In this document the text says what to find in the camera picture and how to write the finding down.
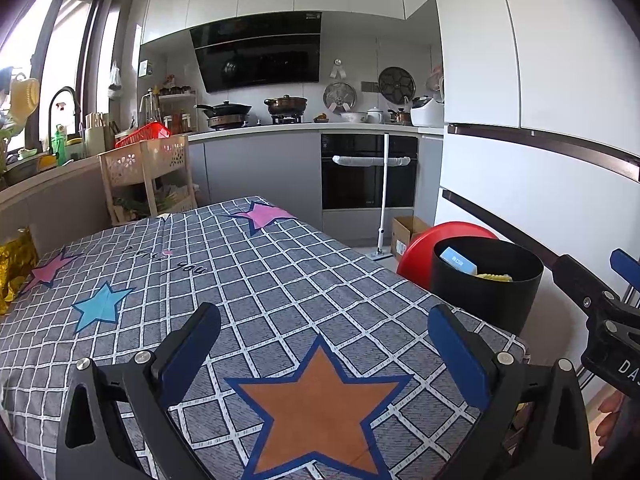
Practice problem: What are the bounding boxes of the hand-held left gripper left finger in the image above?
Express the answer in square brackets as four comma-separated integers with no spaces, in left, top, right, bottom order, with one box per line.
[56,302,222,480]

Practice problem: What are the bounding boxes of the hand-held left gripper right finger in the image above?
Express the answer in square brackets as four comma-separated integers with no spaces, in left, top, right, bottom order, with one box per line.
[427,304,593,480]

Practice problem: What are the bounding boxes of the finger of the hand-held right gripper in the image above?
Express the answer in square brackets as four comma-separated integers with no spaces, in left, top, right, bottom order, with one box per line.
[550,254,626,321]
[609,248,640,306]

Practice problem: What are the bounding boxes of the black trash bin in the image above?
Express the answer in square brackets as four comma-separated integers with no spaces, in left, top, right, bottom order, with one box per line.
[431,236,545,336]

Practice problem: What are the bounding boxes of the blue and white box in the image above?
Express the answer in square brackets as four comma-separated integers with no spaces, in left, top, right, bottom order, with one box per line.
[440,246,477,275]

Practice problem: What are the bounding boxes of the person's right hand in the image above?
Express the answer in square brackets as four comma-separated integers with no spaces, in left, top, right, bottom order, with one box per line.
[595,392,626,461]

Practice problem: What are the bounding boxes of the grey checked star tablecloth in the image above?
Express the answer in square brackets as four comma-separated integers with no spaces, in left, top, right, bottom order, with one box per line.
[0,196,531,480]

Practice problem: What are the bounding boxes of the red round stool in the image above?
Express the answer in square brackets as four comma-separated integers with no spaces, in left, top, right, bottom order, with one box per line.
[397,221,501,291]

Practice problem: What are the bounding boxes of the cardboard box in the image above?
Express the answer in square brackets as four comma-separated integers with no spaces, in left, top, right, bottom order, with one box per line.
[391,216,433,261]

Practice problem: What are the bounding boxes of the white mop pole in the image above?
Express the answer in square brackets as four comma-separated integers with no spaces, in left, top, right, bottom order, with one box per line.
[365,132,396,261]

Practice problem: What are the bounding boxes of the gold foil bag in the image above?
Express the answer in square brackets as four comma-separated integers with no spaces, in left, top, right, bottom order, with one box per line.
[0,229,40,316]

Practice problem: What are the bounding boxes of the grey lower cabinets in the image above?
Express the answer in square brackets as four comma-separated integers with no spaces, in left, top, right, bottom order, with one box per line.
[187,127,445,248]

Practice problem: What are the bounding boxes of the beige storage trolley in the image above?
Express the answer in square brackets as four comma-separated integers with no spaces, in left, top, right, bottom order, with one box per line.
[98,134,198,226]

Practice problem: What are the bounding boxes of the black built-in oven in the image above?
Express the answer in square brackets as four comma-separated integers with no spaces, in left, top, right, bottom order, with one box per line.
[320,132,419,211]

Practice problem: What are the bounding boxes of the white refrigerator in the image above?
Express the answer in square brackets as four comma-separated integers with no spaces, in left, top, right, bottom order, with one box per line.
[434,0,640,321]

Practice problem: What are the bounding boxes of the red plastic basket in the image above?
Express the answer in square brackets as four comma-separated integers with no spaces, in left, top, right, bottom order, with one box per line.
[115,122,172,149]

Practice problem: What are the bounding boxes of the white rice cooker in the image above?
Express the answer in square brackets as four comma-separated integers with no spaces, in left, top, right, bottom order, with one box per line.
[410,95,446,128]

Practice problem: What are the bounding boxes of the gas stove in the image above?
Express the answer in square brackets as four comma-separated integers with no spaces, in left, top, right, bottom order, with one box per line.
[206,114,305,128]

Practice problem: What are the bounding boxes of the white utensil holder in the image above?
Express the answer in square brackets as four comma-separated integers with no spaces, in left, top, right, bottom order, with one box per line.
[85,112,107,158]

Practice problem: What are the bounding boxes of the spice rack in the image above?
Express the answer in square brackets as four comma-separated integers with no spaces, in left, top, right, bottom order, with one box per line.
[157,87,198,135]

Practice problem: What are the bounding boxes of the green bottle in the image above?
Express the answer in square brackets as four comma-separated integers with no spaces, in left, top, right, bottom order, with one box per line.
[52,124,68,166]

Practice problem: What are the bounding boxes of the black wok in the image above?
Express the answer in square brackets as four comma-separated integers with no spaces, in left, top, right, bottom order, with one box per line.
[194,101,253,118]

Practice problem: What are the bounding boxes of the copper cooking pot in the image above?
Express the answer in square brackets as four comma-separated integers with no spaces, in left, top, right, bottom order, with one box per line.
[264,95,308,117]

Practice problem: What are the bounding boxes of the black round baking tray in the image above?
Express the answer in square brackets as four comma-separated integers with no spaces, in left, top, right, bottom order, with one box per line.
[377,66,417,102]

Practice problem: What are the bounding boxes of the silver round steamer rack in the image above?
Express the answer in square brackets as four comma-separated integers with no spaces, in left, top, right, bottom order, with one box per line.
[322,81,357,113]

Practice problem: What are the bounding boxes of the black kitchen faucet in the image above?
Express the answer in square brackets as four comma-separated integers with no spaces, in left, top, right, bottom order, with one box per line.
[48,87,81,153]

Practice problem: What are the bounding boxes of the yellow hanging colander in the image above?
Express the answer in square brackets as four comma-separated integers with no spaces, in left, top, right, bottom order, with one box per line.
[10,77,41,116]

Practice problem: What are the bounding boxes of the black range hood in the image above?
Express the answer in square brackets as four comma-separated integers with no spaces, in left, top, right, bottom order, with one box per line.
[189,11,322,94]

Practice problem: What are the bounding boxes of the kitchen window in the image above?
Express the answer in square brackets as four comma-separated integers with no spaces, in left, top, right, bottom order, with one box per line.
[0,0,126,161]

